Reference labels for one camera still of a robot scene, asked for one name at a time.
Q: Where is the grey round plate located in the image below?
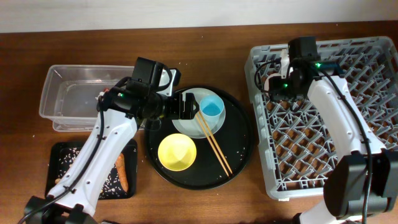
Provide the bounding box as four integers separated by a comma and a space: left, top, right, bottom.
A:
172, 88, 226, 139

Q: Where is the peanut shells and rice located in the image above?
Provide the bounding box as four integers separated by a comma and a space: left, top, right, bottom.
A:
54, 147, 130, 198

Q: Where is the blue cup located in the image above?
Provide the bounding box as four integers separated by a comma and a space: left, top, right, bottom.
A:
200, 95, 224, 118

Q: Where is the black rectangular tray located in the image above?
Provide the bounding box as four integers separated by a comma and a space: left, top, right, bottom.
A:
44, 138, 139, 200

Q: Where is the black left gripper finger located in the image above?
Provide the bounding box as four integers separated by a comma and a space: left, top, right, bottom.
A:
184, 93, 200, 114
182, 111, 196, 120

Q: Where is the clear plastic bin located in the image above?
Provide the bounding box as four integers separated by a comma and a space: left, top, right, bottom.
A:
39, 65, 134, 132

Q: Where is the grey dishwasher rack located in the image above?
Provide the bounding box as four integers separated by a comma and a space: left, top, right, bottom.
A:
244, 37, 397, 200

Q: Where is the yellow bowl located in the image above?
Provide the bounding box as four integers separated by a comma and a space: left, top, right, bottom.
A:
158, 133, 197, 172

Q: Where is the pink cup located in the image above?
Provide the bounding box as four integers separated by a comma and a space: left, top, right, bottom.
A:
264, 73, 284, 93

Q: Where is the round black serving tray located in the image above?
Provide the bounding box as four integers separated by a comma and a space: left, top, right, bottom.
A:
144, 85, 254, 190

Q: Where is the wooden chopstick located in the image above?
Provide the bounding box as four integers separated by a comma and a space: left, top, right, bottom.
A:
193, 111, 231, 177
197, 109, 234, 175

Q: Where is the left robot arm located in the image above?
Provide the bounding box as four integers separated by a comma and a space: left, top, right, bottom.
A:
20, 57, 198, 223

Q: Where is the orange carrot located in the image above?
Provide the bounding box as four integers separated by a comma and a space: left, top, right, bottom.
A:
115, 153, 129, 192

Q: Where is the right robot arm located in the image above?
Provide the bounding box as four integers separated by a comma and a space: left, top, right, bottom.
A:
265, 37, 397, 223

